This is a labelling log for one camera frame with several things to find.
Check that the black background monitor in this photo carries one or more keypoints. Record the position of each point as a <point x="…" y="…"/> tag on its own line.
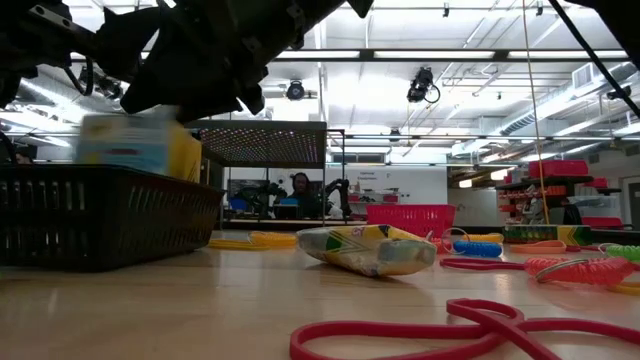
<point x="214" y="172"/>

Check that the large red storage bin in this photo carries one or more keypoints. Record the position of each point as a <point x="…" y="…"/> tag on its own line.
<point x="557" y="169"/>

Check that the black plastic basket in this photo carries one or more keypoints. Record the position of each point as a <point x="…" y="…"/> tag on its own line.
<point x="105" y="215"/>

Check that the black background robot arm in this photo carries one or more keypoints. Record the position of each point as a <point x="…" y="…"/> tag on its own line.
<point x="260" y="192"/>
<point x="342" y="190"/>

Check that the flat red storage bin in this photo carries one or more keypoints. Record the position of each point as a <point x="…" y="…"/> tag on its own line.
<point x="602" y="222"/>

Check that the person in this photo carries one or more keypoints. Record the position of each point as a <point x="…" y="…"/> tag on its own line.
<point x="301" y="184"/>

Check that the orange rubber band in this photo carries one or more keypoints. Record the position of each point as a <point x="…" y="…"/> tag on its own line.
<point x="537" y="247"/>

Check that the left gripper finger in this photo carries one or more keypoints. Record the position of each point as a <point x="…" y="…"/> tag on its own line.
<point x="170" y="95"/>

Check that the clear plastic storage bin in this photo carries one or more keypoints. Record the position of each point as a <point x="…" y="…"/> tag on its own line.
<point x="595" y="205"/>

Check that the grey perforated metal shelf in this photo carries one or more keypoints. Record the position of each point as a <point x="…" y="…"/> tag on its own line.
<point x="260" y="145"/>

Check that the black light strip crossbar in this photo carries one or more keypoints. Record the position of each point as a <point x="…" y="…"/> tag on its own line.
<point x="366" y="55"/>

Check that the plastic crayon pack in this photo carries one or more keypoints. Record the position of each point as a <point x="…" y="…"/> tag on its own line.
<point x="360" y="250"/>

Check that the red plastic basket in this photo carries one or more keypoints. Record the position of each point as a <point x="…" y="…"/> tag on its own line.
<point x="410" y="217"/>

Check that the black ceiling fixture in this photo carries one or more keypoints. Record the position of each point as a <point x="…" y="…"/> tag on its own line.
<point x="619" y="93"/>

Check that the yellow rubber band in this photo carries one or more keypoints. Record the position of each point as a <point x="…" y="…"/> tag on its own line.
<point x="625" y="288"/>
<point x="230" y="245"/>

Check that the black background storage rack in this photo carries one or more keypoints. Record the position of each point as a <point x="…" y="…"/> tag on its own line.
<point x="545" y="179"/>

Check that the round black ceiling camera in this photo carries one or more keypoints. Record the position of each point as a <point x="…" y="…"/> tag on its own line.
<point x="296" y="91"/>

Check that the small red storage bin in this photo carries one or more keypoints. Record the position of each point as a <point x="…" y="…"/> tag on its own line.
<point x="597" y="182"/>

